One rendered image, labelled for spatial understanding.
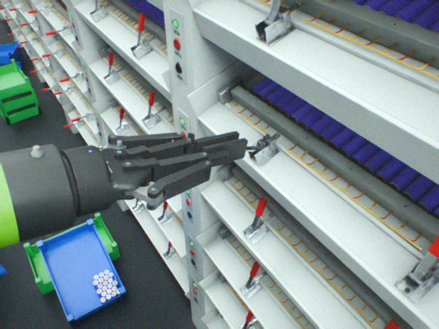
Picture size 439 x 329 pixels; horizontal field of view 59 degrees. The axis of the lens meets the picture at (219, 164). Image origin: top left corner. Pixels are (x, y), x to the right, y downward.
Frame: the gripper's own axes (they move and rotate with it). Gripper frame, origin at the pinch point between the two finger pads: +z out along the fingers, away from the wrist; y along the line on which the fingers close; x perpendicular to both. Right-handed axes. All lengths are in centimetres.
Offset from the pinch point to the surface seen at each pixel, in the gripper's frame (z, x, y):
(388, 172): 14.9, 2.7, 15.8
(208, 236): 14.1, -37.7, -15.7
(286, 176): 8.4, -3.2, 5.6
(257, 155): 6.2, -1.9, 1.0
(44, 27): 13, -33, -156
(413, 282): 8.4, -2.9, 26.5
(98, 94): 13, -33, -86
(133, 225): 23, -91, -76
